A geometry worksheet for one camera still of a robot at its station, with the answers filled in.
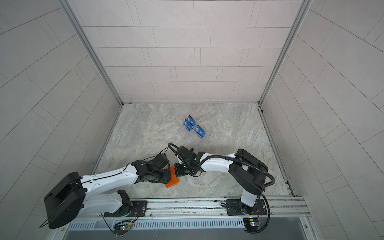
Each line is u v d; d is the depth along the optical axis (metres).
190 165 0.64
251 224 0.68
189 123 0.96
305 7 0.71
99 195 0.47
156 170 0.64
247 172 0.45
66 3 0.70
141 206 0.72
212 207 0.72
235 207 0.71
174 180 0.79
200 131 0.91
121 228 0.65
